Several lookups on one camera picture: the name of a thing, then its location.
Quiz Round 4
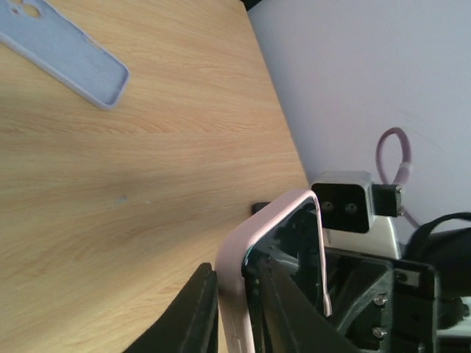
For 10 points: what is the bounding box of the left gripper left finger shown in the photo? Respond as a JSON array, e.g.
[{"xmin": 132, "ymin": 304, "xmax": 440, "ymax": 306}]
[{"xmin": 127, "ymin": 263, "xmax": 219, "ymax": 353}]

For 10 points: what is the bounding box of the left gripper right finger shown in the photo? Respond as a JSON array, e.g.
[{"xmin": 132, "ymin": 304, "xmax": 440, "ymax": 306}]
[{"xmin": 259, "ymin": 259, "xmax": 358, "ymax": 353}]

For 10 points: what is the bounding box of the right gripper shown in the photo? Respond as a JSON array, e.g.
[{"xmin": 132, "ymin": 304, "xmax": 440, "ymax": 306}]
[{"xmin": 326, "ymin": 249, "xmax": 439, "ymax": 352}]

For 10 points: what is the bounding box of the pink phone case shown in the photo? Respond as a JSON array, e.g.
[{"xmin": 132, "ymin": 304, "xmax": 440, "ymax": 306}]
[{"xmin": 216, "ymin": 189, "xmax": 332, "ymax": 352}]

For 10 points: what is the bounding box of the black screen phone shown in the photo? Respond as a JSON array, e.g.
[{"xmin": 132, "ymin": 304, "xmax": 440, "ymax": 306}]
[{"xmin": 241, "ymin": 198, "xmax": 324, "ymax": 352}]

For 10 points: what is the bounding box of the lavender phone case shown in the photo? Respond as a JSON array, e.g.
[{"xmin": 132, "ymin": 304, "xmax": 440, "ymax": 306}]
[{"xmin": 1, "ymin": 1, "xmax": 130, "ymax": 110}]

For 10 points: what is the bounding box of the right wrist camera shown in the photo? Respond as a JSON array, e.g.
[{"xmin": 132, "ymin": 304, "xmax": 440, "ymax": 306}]
[{"xmin": 311, "ymin": 171, "xmax": 401, "ymax": 259}]

